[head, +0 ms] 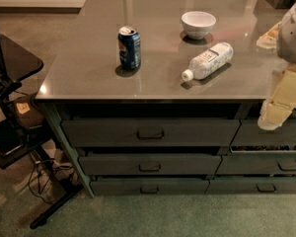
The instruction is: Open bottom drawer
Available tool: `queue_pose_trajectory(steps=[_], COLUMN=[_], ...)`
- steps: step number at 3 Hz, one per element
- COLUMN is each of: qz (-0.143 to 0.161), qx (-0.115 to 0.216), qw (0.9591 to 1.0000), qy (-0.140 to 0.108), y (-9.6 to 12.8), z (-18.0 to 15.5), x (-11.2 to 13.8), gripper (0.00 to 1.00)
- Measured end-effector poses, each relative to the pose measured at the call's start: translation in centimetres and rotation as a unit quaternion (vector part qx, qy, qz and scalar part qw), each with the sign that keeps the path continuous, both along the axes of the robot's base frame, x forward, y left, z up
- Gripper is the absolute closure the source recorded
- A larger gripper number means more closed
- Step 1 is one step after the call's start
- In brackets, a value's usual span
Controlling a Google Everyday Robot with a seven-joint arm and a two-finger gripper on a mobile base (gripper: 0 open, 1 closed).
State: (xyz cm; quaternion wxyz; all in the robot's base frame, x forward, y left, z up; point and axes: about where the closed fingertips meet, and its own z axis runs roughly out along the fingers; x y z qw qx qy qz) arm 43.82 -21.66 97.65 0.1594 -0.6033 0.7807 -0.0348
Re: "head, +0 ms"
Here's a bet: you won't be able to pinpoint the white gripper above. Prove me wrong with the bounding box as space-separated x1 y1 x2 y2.
258 64 296 130

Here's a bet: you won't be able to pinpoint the grey drawer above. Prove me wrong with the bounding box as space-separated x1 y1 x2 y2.
79 153 221 176
61 118 240 147
232 118 296 146
216 153 296 175
206 177 296 195
91 178 209 196

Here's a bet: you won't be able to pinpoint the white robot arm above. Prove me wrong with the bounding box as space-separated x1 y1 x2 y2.
257 3 296 130

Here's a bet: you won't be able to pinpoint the snack bag on counter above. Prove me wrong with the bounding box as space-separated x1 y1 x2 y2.
257 22 281 49

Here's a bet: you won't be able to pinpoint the clear plastic water bottle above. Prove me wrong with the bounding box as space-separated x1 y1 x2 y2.
182 42 234 81

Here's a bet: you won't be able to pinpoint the white ceramic bowl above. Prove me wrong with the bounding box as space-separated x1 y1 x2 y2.
182 11 216 40

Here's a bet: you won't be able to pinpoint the blue Pepsi soda can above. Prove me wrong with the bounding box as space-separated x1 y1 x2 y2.
117 26 141 70

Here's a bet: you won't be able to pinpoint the brown box with label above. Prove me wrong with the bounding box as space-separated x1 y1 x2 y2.
13 95 44 129

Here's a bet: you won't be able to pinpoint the black laptop stand cart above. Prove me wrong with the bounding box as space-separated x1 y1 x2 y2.
0 33 84 230

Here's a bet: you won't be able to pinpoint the grey drawer cabinet frame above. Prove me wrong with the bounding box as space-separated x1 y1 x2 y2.
38 100 296 198

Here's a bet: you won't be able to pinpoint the black cables on floor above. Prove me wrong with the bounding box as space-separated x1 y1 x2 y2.
27 151 80 205

